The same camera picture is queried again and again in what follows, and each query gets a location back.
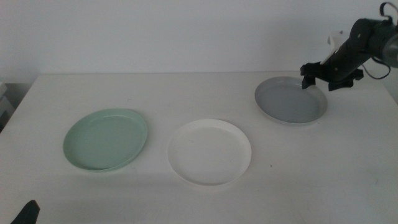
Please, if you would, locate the mint green shallow bowl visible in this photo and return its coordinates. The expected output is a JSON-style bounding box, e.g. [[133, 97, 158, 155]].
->
[[62, 108, 149, 173]]

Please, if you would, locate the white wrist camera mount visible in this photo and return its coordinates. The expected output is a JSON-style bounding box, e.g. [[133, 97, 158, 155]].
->
[[319, 30, 345, 65]]

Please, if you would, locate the white shallow bowl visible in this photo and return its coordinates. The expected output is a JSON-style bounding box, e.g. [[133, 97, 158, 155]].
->
[[167, 118, 252, 187]]

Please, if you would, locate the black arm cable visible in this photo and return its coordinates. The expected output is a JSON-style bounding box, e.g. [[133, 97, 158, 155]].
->
[[362, 2, 395, 80]]

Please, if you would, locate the grey shallow bowl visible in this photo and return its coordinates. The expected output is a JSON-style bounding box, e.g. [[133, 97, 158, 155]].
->
[[254, 76, 328, 126]]

